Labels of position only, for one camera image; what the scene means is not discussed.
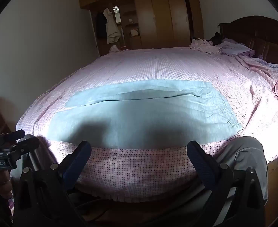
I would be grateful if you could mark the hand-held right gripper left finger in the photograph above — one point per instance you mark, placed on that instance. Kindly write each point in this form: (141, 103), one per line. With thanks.
(78, 162)

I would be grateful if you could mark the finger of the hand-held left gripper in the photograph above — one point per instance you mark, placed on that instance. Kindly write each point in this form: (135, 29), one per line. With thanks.
(11, 136)
(27, 145)

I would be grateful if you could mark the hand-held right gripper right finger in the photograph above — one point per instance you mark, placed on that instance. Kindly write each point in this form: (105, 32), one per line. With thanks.
(200, 162)

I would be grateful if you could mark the light blue pants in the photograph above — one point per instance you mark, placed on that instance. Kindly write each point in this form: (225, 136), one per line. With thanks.
(141, 113)

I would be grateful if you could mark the person's left hand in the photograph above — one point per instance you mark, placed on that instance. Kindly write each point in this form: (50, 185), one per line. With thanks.
(4, 183)

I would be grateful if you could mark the person's grey trouser leg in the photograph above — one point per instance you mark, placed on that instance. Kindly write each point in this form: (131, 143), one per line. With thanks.
(245, 153)

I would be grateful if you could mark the pink checked bed sheet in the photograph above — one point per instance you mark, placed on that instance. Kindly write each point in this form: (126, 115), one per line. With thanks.
(153, 63)

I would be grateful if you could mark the crumpled pink clothes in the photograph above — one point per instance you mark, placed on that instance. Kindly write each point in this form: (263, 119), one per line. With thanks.
(204, 45)

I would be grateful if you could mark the small pink cloth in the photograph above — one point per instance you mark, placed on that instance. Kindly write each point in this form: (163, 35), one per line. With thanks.
(115, 49)

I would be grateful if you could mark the dark cloth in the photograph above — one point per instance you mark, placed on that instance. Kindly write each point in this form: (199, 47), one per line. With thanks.
(217, 39)

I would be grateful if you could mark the beige hanging jacket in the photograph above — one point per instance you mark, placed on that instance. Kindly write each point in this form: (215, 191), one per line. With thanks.
(111, 28)

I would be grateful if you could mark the dark wooden headboard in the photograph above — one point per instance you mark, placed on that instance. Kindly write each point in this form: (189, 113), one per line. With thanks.
(259, 33)

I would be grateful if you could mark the wooden wardrobe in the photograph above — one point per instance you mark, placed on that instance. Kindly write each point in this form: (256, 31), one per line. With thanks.
(157, 16)

